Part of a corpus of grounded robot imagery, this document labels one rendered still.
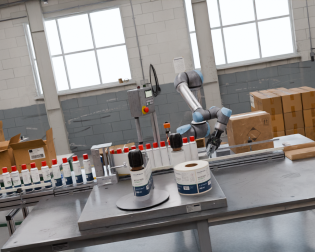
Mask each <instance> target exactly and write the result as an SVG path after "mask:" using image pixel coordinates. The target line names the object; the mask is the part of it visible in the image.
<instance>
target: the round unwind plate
mask: <svg viewBox="0 0 315 252"><path fill-rule="evenodd" d="M149 195H150V198H149V199H147V200H143V201H136V200H135V195H134V192H133V193H130V194H127V195H125V196H123V197H121V198H120V199H119V200H118V201H117V202H116V205H117V207H119V208H121V209H127V210H134V209H143V208H147V207H151V206H155V205H157V204H160V203H162V202H164V201H165V200H166V199H167V198H168V197H169V193H168V192H167V191H165V190H161V189H151V190H150V192H149Z"/></svg>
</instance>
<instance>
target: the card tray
mask: <svg viewBox="0 0 315 252"><path fill-rule="evenodd" d="M282 151H284V154H285V156H286V157H287V158H289V159H290V160H292V161H294V160H300V159H306V158H312V157H315V141H314V142H308V143H302V144H296V145H290V146H284V147H283V149H282Z"/></svg>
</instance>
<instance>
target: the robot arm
mask: <svg viewBox="0 0 315 252"><path fill-rule="evenodd" d="M203 82H204V77H203V75H202V73H201V72H200V71H199V70H191V71H186V72H181V73H179V74H178V75H177V76H176V77H175V79H174V87H175V89H176V90H177V92H179V93H180V94H181V96H182V97H183V99H184V100H185V102H186V103H187V105H188V106H189V108H190V109H191V111H192V118H193V121H192V122H191V124H192V125H190V124H187V125H183V126H181V127H179V128H177V130H176V132H177V133H180V134H181V138H182V143H183V138H187V141H188V143H190V137H191V136H194V140H197V139H201V138H204V137H207V136H208V135H209V134H210V126H209V124H208V123H207V122H206V121H208V120H212V119H217V122H216V124H215V128H214V129H215V130H216V131H214V132H213V133H212V134H211V135H210V137H209V139H208V140H207V142H206V154H207V156H208V157H209V156H211V155H212V154H214V152H215V150H217V149H218V147H220V144H221V142H222V140H221V139H220V137H221V134H222V133H224V130H225V129H226V128H227V124H228V122H229V119H230V117H231V114H232V111H231V110H230V109H227V108H225V107H223V108H222V109H220V108H218V107H216V106H212V107H211V108H210V109H207V110H203V107H202V100H201V92H200V88H201V87H202V85H201V84H202V83H203ZM211 145H214V146H211ZM211 147H212V149H211V151H210V148H211ZM209 152H210V153H209Z"/></svg>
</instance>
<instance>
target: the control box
mask: <svg viewBox="0 0 315 252"><path fill-rule="evenodd" d="M149 89H151V92H152V88H151V87H150V86H149V87H145V88H143V87H141V88H140V89H133V90H129V91H127V95H128V101H129V107H130V112H131V117H142V116H145V115H148V114H151V113H154V112H155V105H154V102H153V104H151V105H147V104H146V100H150V99H153V96H152V97H148V98H146V96H145V90H149ZM146 107H148V109H149V111H148V112H145V111H144V109H145V108H146Z"/></svg>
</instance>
